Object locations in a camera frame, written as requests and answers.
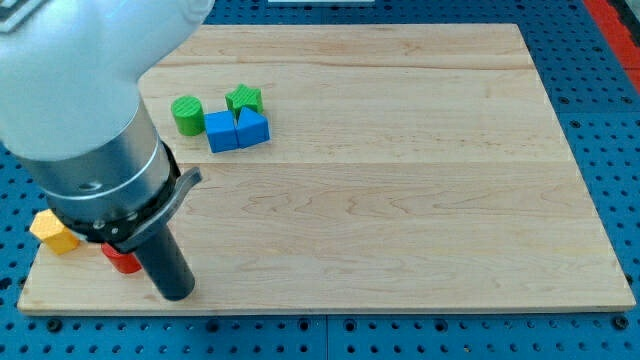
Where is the blue triangular prism block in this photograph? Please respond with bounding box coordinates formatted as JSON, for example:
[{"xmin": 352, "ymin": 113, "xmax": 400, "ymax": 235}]
[{"xmin": 236, "ymin": 107, "xmax": 270, "ymax": 148}]

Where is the yellow hexagon block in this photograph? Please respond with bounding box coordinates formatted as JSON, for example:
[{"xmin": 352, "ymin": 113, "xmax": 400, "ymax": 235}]
[{"xmin": 29, "ymin": 210, "xmax": 80, "ymax": 255}]

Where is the red cylinder block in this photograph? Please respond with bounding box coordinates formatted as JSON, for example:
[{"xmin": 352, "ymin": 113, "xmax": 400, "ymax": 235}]
[{"xmin": 101, "ymin": 243, "xmax": 142, "ymax": 274}]

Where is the green star block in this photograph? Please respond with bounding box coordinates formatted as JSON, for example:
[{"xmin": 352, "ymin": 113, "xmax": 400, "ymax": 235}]
[{"xmin": 225, "ymin": 84, "xmax": 264, "ymax": 119}]

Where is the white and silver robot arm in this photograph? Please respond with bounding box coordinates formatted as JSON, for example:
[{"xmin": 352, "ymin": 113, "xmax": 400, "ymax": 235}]
[{"xmin": 1, "ymin": 0, "xmax": 213, "ymax": 301}]

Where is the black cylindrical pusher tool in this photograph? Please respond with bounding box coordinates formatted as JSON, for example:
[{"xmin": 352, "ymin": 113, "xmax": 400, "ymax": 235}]
[{"xmin": 66, "ymin": 142, "xmax": 202, "ymax": 301}]

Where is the green cylinder block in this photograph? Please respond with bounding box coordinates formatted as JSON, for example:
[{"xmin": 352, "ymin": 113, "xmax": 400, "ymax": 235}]
[{"xmin": 171, "ymin": 95, "xmax": 205, "ymax": 136}]

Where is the wooden board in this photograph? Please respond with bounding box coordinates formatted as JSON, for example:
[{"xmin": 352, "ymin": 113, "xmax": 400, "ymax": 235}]
[{"xmin": 18, "ymin": 24, "xmax": 636, "ymax": 316}]

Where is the blue cube block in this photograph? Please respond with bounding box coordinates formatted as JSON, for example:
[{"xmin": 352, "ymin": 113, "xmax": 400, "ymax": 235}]
[{"xmin": 204, "ymin": 110, "xmax": 239, "ymax": 153}]

